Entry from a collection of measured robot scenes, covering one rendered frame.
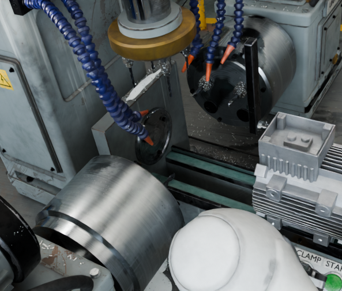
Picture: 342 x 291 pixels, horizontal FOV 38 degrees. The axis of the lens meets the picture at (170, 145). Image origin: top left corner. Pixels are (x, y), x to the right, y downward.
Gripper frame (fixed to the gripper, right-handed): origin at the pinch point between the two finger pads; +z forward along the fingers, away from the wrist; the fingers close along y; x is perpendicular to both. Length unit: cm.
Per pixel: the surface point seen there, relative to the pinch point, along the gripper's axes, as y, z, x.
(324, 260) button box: -2.7, 4.6, -2.9
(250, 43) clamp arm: 25.9, 10.9, -40.2
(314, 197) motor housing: 4.2, 14.4, -13.4
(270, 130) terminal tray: 16.4, 13.3, -23.6
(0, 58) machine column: 69, -11, -19
